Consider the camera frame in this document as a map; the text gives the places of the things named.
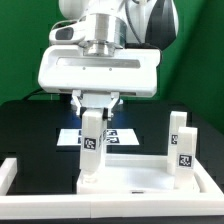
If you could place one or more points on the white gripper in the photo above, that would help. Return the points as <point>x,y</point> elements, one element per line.
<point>64,69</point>

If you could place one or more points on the white desk tabletop tray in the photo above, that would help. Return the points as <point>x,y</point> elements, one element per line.
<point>128,174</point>

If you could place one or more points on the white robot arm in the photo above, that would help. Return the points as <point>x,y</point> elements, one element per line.
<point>107,49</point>

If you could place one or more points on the fiducial marker base plate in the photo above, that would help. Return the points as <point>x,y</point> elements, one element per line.
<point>72,137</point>

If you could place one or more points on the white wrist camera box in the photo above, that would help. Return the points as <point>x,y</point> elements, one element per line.
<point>68,35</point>

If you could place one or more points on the white U-shaped obstacle frame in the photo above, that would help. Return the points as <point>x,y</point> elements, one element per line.
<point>206,199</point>

